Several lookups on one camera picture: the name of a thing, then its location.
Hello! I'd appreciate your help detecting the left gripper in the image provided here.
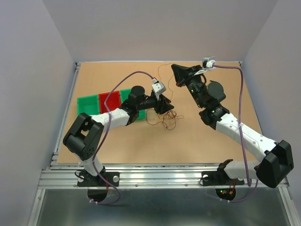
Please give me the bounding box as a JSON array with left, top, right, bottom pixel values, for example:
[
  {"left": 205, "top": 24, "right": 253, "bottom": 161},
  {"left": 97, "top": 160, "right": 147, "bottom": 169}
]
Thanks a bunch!
[{"left": 136, "top": 93, "right": 174, "bottom": 114}]

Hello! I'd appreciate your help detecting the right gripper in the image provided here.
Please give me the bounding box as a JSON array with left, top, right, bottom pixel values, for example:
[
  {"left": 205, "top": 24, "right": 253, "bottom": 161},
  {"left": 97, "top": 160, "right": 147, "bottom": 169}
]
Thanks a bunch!
[{"left": 172, "top": 63, "right": 206, "bottom": 108}]

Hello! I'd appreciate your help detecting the wire bundle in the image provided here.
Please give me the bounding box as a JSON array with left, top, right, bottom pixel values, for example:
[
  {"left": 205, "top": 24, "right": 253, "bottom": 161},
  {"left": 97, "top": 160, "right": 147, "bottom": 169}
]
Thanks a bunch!
[{"left": 145, "top": 109, "right": 184, "bottom": 130}]

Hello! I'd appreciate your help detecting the green bin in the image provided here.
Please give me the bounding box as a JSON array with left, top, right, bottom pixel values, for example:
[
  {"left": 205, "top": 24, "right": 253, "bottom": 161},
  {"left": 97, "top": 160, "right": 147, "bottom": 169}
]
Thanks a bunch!
[
  {"left": 119, "top": 89, "right": 146, "bottom": 120},
  {"left": 77, "top": 95, "right": 100, "bottom": 115}
]

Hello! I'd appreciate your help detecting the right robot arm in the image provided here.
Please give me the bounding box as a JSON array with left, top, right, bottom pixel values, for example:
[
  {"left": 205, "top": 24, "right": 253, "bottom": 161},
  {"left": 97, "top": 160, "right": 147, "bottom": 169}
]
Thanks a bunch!
[{"left": 171, "top": 60, "right": 294, "bottom": 188}]

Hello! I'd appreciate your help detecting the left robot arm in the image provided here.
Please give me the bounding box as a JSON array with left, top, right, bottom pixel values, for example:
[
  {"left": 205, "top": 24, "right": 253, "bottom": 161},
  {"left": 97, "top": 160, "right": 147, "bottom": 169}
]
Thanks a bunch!
[{"left": 63, "top": 86, "right": 174, "bottom": 187}]

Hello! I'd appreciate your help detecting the red bin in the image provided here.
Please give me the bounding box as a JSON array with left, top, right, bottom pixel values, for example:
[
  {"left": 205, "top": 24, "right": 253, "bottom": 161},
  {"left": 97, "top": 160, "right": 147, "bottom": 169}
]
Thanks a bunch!
[{"left": 98, "top": 91, "right": 121, "bottom": 113}]

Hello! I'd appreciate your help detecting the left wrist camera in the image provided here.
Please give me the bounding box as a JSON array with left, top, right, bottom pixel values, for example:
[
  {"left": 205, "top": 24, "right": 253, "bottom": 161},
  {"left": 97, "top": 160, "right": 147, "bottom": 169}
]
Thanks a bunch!
[{"left": 151, "top": 78, "right": 166, "bottom": 96}]

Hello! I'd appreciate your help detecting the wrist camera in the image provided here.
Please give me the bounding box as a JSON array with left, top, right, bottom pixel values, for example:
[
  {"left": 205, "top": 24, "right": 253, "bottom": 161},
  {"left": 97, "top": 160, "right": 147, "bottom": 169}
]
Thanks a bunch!
[
  {"left": 151, "top": 78, "right": 166, "bottom": 96},
  {"left": 202, "top": 56, "right": 216, "bottom": 69}
]

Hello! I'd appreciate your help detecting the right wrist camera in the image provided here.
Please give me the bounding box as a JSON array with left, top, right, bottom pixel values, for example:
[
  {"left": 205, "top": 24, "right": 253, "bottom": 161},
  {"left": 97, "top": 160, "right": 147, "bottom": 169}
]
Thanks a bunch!
[{"left": 202, "top": 56, "right": 216, "bottom": 69}]

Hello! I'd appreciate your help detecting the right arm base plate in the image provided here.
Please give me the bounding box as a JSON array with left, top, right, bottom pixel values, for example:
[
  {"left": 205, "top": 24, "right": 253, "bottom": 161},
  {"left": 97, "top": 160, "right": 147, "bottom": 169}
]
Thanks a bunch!
[{"left": 199, "top": 171, "right": 245, "bottom": 186}]

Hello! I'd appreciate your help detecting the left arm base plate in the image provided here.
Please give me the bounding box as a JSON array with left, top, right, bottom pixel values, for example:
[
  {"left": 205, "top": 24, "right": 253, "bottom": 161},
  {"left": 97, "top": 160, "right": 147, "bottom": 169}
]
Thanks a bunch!
[{"left": 74, "top": 170, "right": 120, "bottom": 187}]

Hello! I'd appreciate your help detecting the aluminium rail frame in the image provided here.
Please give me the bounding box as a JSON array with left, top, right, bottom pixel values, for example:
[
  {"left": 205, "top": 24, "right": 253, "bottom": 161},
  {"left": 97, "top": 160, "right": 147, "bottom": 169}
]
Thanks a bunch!
[{"left": 39, "top": 61, "right": 290, "bottom": 189}]

